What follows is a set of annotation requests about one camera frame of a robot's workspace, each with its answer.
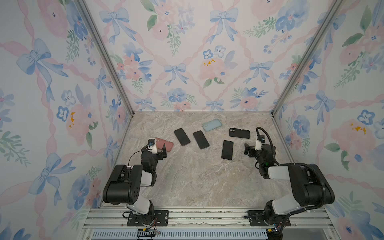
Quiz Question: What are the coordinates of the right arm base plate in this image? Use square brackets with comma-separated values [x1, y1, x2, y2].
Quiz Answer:
[244, 210, 285, 228]

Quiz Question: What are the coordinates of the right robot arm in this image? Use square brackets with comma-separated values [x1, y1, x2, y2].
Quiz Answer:
[244, 143, 336, 227]

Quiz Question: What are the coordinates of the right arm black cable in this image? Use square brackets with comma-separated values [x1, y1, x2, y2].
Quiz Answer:
[255, 126, 328, 211]

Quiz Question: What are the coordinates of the right corner aluminium post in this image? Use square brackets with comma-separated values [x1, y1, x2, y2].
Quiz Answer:
[271, 0, 344, 118]

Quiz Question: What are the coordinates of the pink phone case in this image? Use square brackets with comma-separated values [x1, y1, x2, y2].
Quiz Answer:
[155, 138, 174, 153]

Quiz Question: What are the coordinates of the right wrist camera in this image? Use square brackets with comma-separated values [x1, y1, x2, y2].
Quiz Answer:
[255, 135, 266, 150]

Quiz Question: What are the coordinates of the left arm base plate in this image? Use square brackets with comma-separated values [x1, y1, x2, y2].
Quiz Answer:
[122, 210, 169, 227]

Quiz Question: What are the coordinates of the blue-edged black phone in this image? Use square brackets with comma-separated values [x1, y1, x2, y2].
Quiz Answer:
[193, 131, 210, 150]

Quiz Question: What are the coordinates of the light blue phone case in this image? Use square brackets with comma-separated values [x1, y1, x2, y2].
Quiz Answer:
[202, 119, 223, 132]

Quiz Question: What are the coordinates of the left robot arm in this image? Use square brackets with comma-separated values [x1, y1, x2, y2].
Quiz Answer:
[103, 141, 167, 227]

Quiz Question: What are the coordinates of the left corner aluminium post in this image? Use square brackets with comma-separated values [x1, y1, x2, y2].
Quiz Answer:
[74, 0, 135, 117]

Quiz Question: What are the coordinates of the black phone case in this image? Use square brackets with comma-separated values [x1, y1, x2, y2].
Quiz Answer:
[229, 128, 251, 139]

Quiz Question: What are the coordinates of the corner aluminium post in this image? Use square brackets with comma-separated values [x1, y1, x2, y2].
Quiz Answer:
[271, 0, 344, 118]
[74, 0, 135, 117]

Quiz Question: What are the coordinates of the purple-edged black phone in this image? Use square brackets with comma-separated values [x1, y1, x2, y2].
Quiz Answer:
[174, 128, 191, 146]

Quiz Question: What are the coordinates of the aluminium rail frame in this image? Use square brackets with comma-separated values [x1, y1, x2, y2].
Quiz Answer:
[78, 206, 340, 240]

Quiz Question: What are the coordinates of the grey-edged black phone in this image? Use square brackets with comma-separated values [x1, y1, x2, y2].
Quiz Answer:
[221, 140, 234, 161]

